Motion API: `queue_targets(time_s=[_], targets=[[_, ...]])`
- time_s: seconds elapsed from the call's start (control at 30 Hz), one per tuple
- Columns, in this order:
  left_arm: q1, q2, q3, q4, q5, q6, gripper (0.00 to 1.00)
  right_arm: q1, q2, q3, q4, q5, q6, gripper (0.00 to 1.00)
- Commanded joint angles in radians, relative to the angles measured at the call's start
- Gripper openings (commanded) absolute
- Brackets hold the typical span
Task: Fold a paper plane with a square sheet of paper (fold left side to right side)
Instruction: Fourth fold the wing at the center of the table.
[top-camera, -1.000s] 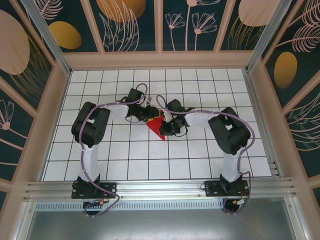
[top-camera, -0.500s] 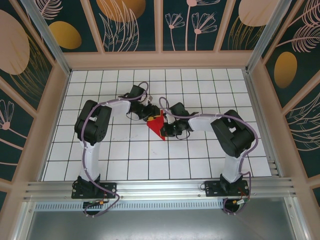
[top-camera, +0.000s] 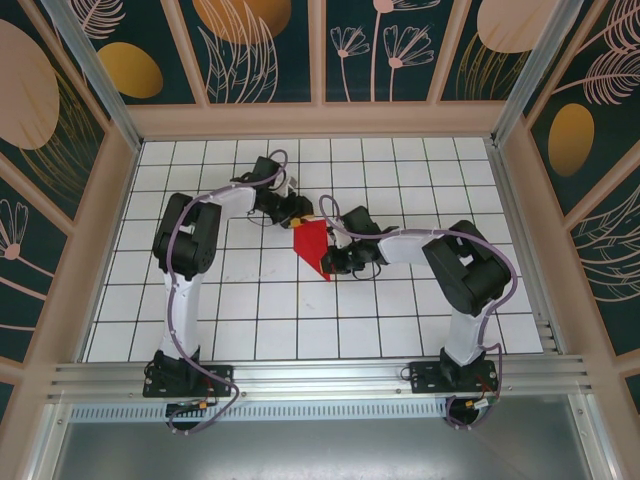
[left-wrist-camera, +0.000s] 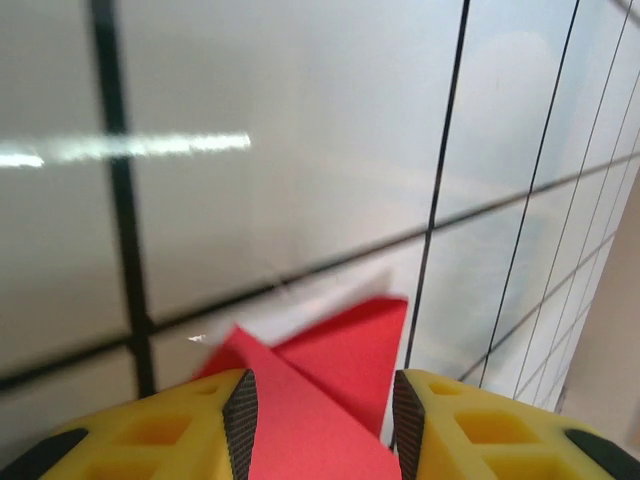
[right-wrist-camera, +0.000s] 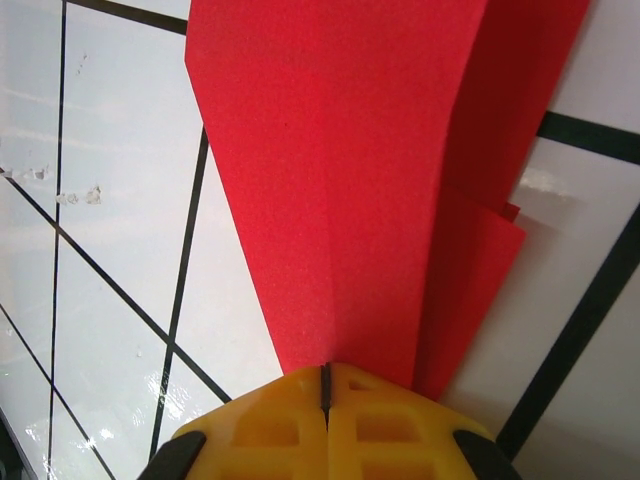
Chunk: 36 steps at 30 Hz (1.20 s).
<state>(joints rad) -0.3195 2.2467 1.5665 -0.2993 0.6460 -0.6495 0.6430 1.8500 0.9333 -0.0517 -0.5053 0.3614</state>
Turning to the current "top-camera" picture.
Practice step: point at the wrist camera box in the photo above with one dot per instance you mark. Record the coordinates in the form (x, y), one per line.
(289, 186)
(342, 239)

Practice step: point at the aluminium frame post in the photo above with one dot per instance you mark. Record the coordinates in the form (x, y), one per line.
(535, 65)
(100, 80)

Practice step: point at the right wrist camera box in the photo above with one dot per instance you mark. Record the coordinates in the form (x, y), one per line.
(342, 239)

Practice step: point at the aluminium mounting rail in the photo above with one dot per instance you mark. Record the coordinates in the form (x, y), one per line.
(320, 375)

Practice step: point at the red square paper sheet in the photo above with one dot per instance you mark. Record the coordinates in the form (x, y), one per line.
(310, 242)

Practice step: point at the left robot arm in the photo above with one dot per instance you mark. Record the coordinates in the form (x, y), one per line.
(180, 320)

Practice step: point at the aluminium side rail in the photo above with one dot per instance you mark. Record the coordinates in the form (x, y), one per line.
(520, 210)

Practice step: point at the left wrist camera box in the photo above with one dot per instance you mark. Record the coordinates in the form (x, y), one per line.
(289, 186)

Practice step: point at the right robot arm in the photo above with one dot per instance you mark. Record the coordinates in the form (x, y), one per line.
(465, 340)

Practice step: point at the aluminium frame bar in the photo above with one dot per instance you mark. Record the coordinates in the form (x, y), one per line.
(595, 440)
(47, 445)

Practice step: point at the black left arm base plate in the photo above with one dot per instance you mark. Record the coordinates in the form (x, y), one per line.
(215, 380)

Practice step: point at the grey metal panel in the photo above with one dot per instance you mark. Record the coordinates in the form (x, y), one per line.
(320, 450)

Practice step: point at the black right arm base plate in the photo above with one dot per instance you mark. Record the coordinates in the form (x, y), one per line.
(425, 377)

